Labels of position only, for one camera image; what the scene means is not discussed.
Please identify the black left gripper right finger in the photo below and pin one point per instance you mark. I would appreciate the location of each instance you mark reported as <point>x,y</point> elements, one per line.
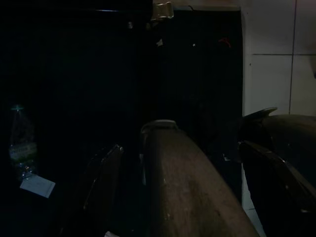
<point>276,187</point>

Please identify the clear plastic bottle green cap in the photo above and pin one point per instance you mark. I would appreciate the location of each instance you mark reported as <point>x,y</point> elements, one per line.
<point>21,148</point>

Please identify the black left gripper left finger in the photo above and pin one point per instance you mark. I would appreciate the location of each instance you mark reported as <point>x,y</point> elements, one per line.
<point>106,177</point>

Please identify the brown rounded long panel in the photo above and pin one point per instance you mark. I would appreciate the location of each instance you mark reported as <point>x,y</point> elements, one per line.
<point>187,187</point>

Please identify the dark glossy rounded cover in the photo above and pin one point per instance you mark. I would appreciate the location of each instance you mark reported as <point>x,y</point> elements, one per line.
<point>288,128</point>

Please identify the white paper card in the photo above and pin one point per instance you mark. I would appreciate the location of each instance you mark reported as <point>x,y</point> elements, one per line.
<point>37,185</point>

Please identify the small white paper scrap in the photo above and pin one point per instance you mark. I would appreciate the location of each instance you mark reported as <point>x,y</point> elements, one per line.
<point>159,42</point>

